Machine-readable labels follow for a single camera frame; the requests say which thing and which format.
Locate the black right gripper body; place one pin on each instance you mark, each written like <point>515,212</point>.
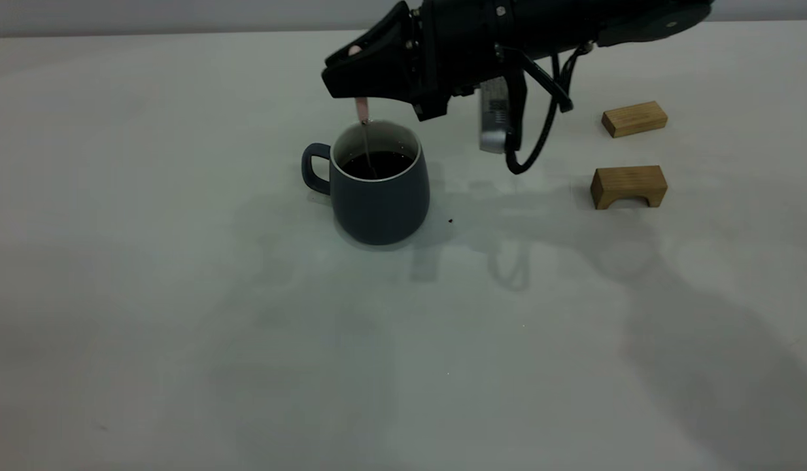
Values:
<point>456,46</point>

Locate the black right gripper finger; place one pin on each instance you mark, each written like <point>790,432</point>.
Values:
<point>377,82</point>
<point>384,36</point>

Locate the dark grey coffee mug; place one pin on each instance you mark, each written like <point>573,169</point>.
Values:
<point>380,209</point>

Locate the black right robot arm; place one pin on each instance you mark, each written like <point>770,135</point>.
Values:
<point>573,26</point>

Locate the flat wooden block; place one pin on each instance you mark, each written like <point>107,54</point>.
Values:
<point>635,119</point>

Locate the arched wooden block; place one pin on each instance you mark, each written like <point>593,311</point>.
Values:
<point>629,180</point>

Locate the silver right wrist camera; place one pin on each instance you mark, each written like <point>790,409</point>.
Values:
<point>492,124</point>

